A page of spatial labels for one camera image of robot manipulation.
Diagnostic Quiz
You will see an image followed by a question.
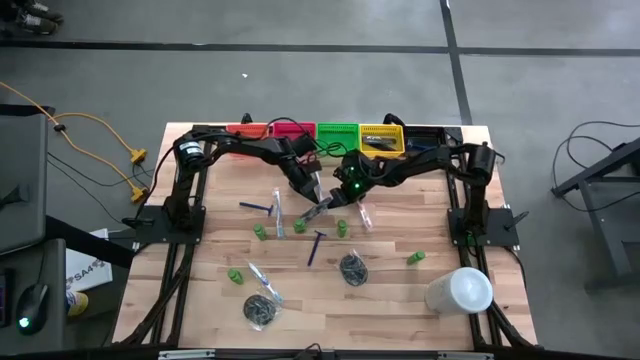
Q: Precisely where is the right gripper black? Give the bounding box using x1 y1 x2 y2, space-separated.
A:
327 155 377 210

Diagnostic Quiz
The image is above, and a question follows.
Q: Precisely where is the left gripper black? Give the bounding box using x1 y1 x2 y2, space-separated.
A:
285 158 325 205

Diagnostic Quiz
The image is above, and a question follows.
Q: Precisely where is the red toothbrush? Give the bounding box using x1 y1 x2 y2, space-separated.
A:
355 198 375 233

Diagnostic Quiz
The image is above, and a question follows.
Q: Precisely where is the blue disposable razor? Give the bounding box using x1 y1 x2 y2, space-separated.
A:
306 229 328 268
238 200 274 218

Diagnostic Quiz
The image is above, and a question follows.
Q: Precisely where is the green plastic basket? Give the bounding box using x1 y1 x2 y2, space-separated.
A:
316 122 361 157

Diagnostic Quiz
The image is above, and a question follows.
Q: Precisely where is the red plastic basket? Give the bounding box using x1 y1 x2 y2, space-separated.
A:
271 122 317 144

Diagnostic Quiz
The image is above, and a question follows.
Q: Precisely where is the round black hairbrush in bag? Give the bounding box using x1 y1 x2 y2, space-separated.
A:
338 248 370 288
242 291 282 333

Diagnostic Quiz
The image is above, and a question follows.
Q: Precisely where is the yellow plastic basket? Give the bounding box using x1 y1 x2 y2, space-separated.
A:
359 123 406 159

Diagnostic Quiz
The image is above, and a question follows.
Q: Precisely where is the orange plastic basket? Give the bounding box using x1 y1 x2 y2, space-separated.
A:
224 123 272 140

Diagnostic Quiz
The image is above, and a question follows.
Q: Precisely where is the black plastic basket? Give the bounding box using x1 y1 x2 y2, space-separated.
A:
403 125 448 153

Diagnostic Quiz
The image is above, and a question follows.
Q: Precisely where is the white cylindrical container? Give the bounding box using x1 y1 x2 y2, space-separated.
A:
423 266 495 316

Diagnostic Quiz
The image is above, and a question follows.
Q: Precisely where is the black diagonal bar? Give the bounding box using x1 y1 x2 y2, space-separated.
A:
43 213 137 270

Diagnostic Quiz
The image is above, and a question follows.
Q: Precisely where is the white printed box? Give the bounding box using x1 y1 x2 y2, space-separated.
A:
63 227 114 294

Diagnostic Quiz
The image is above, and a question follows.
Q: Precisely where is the yellow round object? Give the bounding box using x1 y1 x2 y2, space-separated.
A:
65 290 90 318

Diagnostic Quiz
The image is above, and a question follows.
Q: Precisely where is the black metal stand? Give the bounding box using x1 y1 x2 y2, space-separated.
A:
551 136 640 294

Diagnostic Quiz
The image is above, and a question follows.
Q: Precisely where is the grey desk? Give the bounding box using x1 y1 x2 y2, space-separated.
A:
0 237 69 354

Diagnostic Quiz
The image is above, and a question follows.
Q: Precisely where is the dark grey monitor panel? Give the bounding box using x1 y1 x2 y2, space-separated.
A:
0 103 56 256

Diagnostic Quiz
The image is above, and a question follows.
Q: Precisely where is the black computer mouse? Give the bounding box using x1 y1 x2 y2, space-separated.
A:
15 282 51 336

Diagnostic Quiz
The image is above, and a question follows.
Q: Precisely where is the person's shoe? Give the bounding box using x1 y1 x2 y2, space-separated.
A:
22 1 65 24
13 12 59 36

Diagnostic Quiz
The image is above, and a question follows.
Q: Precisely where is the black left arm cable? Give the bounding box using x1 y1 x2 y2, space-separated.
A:
259 117 351 159

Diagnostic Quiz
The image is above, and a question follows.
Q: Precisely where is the black aluminium table frame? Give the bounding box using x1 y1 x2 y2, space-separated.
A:
112 123 540 360

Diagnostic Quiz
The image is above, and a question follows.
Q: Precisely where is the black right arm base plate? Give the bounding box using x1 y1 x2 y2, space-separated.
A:
447 207 530 247

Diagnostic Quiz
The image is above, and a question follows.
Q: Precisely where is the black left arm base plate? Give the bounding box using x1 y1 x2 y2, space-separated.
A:
121 204 207 246

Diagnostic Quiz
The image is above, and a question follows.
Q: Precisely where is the yellow extension cord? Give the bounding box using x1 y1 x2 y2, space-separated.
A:
0 81 150 205

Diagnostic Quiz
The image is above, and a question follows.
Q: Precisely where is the silver metal bracket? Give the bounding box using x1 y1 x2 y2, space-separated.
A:
437 351 495 360
157 349 217 360

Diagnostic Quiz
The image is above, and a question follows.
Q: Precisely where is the black floor cable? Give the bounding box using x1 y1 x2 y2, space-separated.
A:
549 119 640 214
47 152 151 191

